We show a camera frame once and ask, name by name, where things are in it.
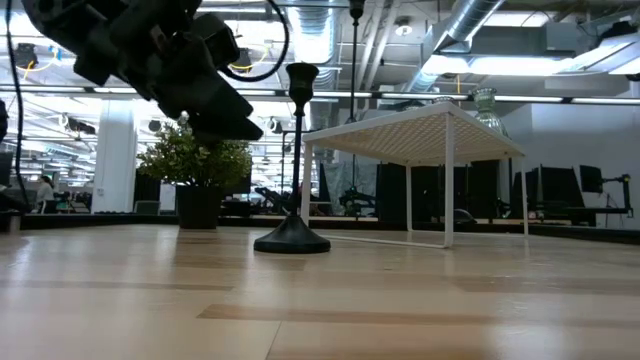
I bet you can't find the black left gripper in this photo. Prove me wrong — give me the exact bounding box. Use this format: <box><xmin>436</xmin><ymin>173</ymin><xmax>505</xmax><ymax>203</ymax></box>
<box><xmin>107</xmin><ymin>0</ymin><xmax>264</xmax><ymax>144</ymax></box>

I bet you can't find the black monitor on arm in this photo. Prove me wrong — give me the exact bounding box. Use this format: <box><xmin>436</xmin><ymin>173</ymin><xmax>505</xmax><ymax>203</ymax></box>
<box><xmin>578</xmin><ymin>163</ymin><xmax>634</xmax><ymax>219</ymax></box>

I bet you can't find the green potted plant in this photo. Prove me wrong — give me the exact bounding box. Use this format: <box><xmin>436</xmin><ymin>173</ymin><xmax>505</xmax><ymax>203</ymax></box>
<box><xmin>135</xmin><ymin>122</ymin><xmax>255</xmax><ymax>231</ymax></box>

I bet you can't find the white pillar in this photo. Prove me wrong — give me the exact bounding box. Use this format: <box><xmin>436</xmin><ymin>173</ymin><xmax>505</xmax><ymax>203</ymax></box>
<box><xmin>92</xmin><ymin>99</ymin><xmax>137</xmax><ymax>214</ymax></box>

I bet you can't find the tall black candlestick holder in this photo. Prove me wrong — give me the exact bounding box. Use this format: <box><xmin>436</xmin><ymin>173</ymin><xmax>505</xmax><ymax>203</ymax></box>
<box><xmin>253</xmin><ymin>62</ymin><xmax>332</xmax><ymax>255</ymax></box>

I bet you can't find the white perforated metal shelf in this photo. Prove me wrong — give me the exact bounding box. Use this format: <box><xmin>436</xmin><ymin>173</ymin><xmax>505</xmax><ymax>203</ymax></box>
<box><xmin>299</xmin><ymin>101</ymin><xmax>530</xmax><ymax>250</ymax></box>

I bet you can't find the person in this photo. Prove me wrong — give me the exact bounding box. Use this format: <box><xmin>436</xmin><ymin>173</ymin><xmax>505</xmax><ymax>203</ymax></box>
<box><xmin>34</xmin><ymin>174</ymin><xmax>57</xmax><ymax>214</ymax></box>

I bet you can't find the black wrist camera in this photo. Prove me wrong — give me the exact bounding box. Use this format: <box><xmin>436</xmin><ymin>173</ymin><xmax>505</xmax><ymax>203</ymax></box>
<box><xmin>192</xmin><ymin>13</ymin><xmax>242</xmax><ymax>71</ymax></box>

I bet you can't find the black cable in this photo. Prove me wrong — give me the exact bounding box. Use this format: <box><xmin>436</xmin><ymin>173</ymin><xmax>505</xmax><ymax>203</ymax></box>
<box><xmin>217</xmin><ymin>0</ymin><xmax>292</xmax><ymax>84</ymax></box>

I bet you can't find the black aluminium table frame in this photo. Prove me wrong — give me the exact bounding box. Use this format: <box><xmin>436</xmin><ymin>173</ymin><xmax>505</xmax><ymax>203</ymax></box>
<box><xmin>0</xmin><ymin>212</ymin><xmax>640</xmax><ymax>246</ymax></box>

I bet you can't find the silver ventilation duct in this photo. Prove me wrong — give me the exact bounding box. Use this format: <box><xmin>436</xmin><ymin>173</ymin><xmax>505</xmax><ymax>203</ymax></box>
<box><xmin>404</xmin><ymin>0</ymin><xmax>506</xmax><ymax>96</ymax></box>

